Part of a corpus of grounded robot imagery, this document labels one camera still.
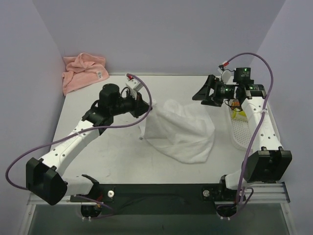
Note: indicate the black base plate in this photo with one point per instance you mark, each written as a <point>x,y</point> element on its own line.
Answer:
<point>157,199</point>

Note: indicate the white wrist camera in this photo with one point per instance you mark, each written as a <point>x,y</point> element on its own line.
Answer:
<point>225,74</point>
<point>133,85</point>

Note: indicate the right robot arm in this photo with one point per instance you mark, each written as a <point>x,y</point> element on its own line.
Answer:
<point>265,160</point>

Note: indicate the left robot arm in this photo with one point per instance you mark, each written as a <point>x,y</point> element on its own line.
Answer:
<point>44,175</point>

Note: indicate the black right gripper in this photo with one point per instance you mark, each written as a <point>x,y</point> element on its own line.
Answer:
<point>212,90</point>

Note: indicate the rolled yellow towel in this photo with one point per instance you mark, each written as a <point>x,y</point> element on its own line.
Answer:
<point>239,115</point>

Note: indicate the aluminium front rail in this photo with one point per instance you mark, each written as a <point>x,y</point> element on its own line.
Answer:
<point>276,193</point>

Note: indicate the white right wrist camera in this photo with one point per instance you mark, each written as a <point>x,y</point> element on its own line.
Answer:
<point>225,74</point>

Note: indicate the white towel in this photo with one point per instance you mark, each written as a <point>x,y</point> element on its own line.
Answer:
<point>185,133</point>

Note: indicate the pink towel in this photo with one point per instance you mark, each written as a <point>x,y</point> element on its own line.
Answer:
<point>83,70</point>

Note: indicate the white perforated plastic basket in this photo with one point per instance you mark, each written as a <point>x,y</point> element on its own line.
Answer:
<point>238,130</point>

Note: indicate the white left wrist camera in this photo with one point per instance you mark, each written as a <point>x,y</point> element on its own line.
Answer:
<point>133,85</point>

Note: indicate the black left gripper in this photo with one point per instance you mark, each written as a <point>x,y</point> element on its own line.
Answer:
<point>138,105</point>

